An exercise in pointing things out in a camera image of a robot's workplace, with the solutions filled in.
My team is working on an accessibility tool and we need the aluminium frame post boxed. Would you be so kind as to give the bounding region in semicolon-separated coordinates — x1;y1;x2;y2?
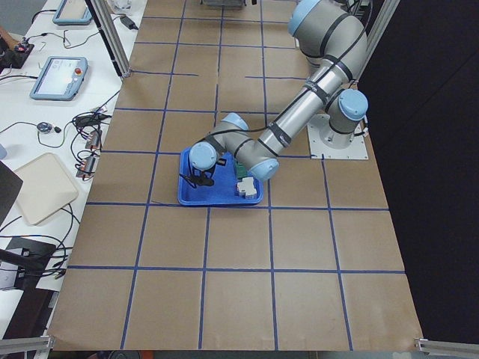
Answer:
85;0;131;79

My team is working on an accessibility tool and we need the green terminal block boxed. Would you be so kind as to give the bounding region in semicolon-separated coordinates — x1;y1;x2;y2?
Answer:
234;159;248;180

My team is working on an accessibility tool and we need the black power adapter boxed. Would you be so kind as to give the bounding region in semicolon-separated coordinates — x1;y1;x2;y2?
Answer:
120;15;138;30

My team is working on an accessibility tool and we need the near teach pendant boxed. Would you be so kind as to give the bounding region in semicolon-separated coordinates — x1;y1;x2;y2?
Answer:
29;56;88;101

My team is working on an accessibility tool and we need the beige plastic tray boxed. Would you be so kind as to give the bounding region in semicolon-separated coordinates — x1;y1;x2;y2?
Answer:
14;153;79;225

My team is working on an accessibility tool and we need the blue plastic tray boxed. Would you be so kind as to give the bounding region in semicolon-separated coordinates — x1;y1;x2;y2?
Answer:
177;153;264;206

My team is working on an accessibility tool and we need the teach pendant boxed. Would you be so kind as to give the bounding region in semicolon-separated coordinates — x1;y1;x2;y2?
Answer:
29;56;88;101
52;0;92;25

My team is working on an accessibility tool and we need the white circuit breaker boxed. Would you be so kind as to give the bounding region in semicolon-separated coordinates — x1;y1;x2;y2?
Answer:
237;177;258;200

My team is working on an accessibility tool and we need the far teach pendant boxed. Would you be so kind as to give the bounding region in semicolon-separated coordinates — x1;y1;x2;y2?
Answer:
52;0;92;25

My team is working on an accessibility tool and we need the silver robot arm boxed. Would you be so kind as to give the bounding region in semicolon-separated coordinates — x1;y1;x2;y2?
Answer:
183;1;367;187

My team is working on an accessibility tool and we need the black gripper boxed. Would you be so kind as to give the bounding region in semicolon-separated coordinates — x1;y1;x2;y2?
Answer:
189;168;215;187

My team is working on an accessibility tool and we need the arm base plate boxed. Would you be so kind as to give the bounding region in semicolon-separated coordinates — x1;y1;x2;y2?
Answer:
307;114;369;160

